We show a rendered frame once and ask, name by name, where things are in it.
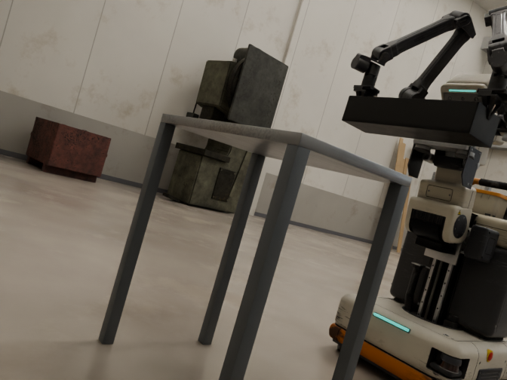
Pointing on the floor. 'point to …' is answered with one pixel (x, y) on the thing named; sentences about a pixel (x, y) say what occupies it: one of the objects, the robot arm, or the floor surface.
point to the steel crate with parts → (67, 150)
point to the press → (213, 167)
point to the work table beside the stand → (277, 216)
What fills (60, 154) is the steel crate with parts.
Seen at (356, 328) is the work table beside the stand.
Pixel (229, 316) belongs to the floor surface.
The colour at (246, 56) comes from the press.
